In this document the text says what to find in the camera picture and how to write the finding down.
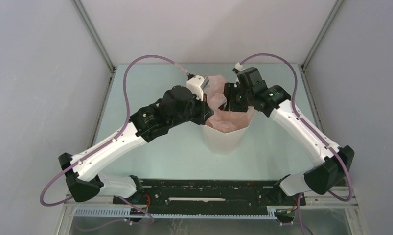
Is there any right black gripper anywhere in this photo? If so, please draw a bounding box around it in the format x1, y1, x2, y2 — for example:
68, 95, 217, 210
218, 82, 254, 113

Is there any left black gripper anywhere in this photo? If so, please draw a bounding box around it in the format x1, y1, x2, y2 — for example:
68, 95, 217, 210
169, 90, 214, 128

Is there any pink plastic trash bag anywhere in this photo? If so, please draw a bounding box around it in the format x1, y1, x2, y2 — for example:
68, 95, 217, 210
204, 75, 255, 133

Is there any white trash bin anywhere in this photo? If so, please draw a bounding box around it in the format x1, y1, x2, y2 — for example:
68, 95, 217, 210
202, 107, 255, 155

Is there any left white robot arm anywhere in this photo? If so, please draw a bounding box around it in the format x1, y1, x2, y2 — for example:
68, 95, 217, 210
59, 86, 213, 204

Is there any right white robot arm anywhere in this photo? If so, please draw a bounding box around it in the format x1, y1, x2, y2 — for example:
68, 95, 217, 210
220, 67, 354, 205

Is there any small circuit board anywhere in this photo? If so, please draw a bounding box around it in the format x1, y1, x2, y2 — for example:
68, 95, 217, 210
129, 208, 147, 216

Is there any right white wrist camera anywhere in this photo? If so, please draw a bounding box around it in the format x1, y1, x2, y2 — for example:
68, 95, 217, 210
232, 62, 244, 82

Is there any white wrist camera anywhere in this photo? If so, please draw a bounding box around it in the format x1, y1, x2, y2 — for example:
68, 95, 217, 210
232, 62, 244, 82
186, 74, 209, 101

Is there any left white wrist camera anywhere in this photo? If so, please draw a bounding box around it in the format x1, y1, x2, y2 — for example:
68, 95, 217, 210
186, 74, 209, 101

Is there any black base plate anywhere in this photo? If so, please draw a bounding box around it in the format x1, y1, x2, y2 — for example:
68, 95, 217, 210
113, 179, 305, 215

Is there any white slotted cable duct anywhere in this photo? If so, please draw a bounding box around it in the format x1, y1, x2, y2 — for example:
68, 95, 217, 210
74, 207, 277, 219

